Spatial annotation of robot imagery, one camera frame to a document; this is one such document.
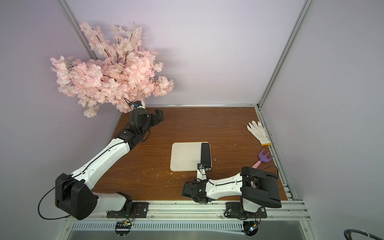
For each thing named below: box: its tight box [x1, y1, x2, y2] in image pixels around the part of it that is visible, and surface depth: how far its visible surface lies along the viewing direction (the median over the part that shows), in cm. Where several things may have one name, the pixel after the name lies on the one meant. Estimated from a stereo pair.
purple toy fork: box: [251, 149, 273, 169], surface depth 92 cm
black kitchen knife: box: [201, 142, 212, 168], surface depth 94 cm
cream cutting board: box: [170, 141, 212, 172], surface depth 94 cm
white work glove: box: [246, 120, 272, 146], surface depth 106 cm
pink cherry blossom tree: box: [50, 22, 174, 118], surface depth 71 cm
